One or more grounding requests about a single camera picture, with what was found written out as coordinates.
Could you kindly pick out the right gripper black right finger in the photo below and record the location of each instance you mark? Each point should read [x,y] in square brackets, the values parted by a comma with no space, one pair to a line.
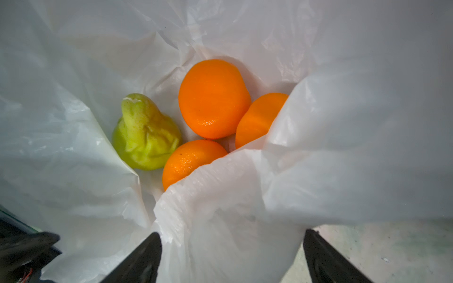
[326,264]

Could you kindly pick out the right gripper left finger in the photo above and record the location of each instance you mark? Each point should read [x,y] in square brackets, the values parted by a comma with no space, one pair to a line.
[141,266]

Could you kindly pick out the green pear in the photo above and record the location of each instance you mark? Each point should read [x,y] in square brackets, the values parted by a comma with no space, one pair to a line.
[144,137]

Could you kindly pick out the orange fruit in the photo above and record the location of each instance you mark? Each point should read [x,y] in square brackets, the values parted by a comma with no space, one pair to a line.
[188,157]
[257,121]
[213,98]

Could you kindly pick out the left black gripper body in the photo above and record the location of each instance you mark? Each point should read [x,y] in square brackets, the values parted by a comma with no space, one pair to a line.
[25,252]

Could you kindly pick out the white plastic bag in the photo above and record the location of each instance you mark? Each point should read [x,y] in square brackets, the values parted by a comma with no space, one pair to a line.
[362,150]

